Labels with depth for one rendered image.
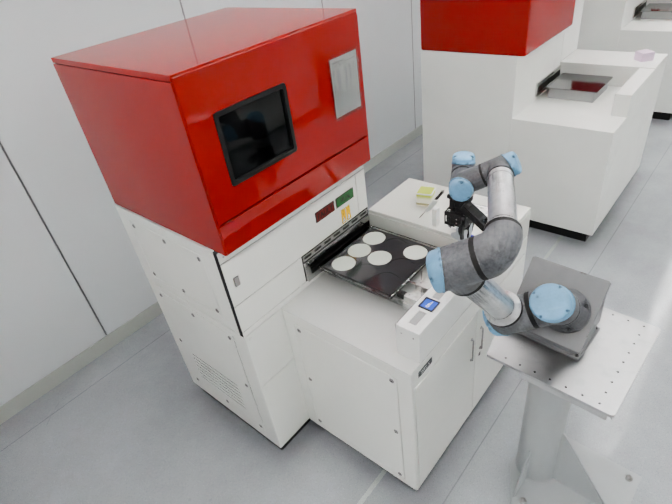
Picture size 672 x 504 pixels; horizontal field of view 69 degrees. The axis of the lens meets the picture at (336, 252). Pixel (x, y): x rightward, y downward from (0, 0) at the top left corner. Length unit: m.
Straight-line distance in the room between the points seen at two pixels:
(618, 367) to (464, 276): 0.75
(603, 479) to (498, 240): 1.53
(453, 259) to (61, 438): 2.45
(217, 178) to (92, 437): 1.88
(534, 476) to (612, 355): 0.78
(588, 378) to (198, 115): 1.43
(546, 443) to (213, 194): 1.59
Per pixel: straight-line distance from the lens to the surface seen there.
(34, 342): 3.29
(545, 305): 1.59
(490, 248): 1.23
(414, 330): 1.65
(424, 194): 2.23
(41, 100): 2.94
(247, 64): 1.59
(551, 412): 2.07
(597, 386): 1.76
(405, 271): 1.98
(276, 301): 1.99
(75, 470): 2.98
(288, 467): 2.54
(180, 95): 1.45
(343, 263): 2.06
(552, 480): 2.49
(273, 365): 2.15
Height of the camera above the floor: 2.13
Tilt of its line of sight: 35 degrees down
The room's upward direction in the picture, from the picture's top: 9 degrees counter-clockwise
